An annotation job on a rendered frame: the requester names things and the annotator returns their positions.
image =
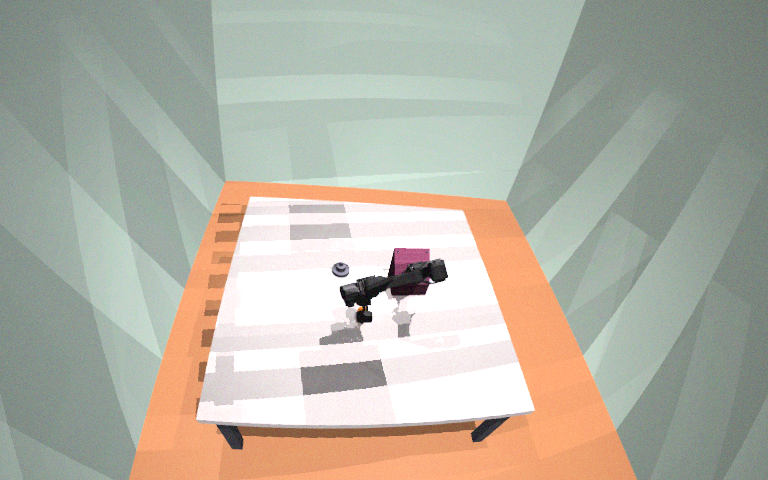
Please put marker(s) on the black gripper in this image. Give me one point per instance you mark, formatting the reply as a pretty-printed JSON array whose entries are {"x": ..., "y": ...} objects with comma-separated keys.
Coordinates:
[{"x": 364, "y": 316}]

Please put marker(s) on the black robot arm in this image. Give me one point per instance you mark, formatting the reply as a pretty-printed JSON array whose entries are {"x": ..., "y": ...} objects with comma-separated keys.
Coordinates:
[{"x": 371, "y": 287}]

